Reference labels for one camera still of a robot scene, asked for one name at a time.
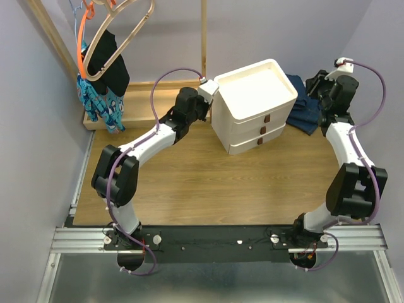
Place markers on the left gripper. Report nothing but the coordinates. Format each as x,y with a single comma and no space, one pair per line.
206,106

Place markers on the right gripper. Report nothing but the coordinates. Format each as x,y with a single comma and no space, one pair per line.
313,83

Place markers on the white drawer cabinet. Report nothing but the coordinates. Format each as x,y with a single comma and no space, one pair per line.
251,106

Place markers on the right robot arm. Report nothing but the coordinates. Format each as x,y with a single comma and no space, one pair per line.
354,195

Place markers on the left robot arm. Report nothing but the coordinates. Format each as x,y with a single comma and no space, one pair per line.
116,176

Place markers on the folded denim jeans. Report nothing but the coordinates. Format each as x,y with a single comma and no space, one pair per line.
305,111

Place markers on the wooden clothes rack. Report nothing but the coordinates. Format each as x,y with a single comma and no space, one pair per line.
150,59

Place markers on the blue patterned garment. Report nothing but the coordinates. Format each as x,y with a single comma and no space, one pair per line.
104,99

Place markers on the orange hanger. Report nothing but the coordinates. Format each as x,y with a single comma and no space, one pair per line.
89,13

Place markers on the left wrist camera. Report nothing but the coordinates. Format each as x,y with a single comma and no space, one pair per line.
207,89

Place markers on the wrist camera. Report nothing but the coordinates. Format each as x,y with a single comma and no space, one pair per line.
207,89
343,67

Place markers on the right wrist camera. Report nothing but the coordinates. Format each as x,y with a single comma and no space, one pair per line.
343,67

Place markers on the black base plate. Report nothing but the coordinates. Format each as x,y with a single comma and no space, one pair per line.
214,243

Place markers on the blue wire hanger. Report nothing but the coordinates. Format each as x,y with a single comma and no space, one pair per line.
74,9

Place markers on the aluminium frame rail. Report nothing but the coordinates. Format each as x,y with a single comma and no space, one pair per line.
70,240

